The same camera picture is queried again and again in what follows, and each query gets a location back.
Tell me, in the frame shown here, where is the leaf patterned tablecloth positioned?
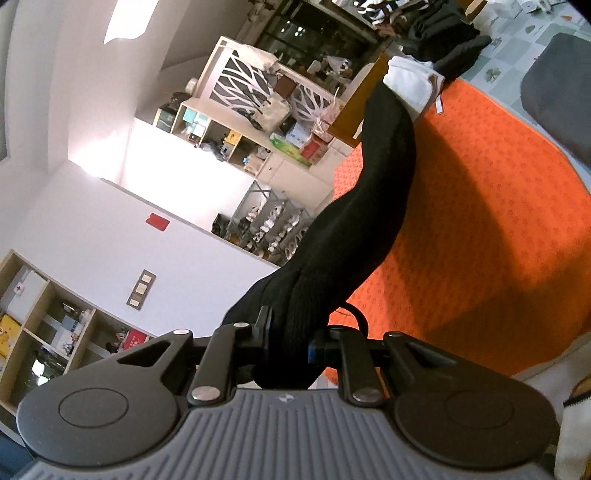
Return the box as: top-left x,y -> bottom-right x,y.
455,0 -> 591,137

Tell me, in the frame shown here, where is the dark grey cushion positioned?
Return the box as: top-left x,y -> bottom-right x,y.
521,32 -> 591,166

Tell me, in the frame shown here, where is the white tree pattern screen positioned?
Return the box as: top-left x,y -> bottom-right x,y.
198,36 -> 339,124

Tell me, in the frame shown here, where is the person's white clothing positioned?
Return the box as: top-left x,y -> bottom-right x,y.
553,376 -> 591,480

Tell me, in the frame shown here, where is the ceiling light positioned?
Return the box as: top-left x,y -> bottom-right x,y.
103,0 -> 156,45

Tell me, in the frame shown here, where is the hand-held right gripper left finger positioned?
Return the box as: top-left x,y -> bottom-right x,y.
117,305 -> 274,408

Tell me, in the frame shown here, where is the orange patterned table mat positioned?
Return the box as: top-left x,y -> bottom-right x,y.
323,78 -> 591,385

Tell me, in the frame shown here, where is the wooden chair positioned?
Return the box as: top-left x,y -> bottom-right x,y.
330,53 -> 391,149

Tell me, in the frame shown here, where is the white cube shelf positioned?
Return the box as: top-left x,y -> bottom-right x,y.
154,99 -> 274,177

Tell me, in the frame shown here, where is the white folded garment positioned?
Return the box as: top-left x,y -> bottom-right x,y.
383,56 -> 447,123

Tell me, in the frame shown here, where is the wall switch panel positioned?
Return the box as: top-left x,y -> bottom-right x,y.
126,268 -> 157,310

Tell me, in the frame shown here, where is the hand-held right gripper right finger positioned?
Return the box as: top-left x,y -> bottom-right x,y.
308,325 -> 459,408

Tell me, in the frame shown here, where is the metal shoe rack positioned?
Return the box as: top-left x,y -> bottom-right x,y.
211,180 -> 320,269

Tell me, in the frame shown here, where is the pile of dark clothes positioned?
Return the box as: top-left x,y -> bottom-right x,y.
401,0 -> 493,75

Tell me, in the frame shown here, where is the wooden cube shelf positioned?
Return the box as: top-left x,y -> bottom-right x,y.
0,249 -> 154,418

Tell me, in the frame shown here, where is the black cable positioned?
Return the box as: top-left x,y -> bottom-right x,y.
330,302 -> 370,339

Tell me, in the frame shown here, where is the black garment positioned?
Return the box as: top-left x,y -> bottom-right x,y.
222,80 -> 419,391

